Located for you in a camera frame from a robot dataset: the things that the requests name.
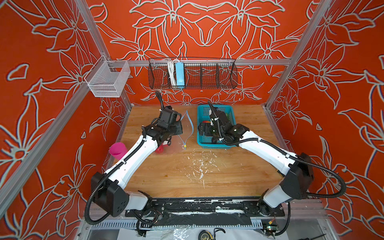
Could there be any pink plastic goblet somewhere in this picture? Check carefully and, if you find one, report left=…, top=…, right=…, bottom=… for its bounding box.
left=109, top=142, right=128, bottom=160

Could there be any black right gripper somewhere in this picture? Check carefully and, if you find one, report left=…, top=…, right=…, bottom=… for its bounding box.
left=196, top=120, right=225, bottom=139

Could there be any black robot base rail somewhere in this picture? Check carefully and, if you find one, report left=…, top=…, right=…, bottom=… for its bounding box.
left=124, top=196, right=286, bottom=229

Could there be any clear mesh wall bin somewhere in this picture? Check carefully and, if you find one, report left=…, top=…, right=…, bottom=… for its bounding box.
left=85, top=56, right=131, bottom=98

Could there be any yellow black tape measure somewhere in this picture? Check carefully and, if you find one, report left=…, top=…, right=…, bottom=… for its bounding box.
left=198, top=230, right=214, bottom=240

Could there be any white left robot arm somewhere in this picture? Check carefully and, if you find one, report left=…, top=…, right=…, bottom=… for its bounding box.
left=84, top=106, right=183, bottom=225

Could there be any clear zip top bag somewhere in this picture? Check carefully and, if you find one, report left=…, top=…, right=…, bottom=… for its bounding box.
left=161, top=110, right=195, bottom=155

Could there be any dark red apple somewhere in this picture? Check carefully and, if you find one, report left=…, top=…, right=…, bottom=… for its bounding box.
left=155, top=145, right=164, bottom=154

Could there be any light blue power strip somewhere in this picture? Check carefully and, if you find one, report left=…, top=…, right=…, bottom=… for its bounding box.
left=175, top=62, right=185, bottom=89

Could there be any teal plastic basket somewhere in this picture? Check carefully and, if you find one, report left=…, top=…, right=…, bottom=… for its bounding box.
left=197, top=105, right=236, bottom=149

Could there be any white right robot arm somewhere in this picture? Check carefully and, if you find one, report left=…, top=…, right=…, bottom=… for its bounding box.
left=197, top=103, right=347, bottom=216

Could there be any white coiled cable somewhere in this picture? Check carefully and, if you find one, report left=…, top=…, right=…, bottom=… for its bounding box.
left=166, top=59, right=177, bottom=87

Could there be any black wire wall basket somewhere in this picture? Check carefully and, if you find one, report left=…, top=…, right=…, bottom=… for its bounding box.
left=148, top=57, right=238, bottom=90

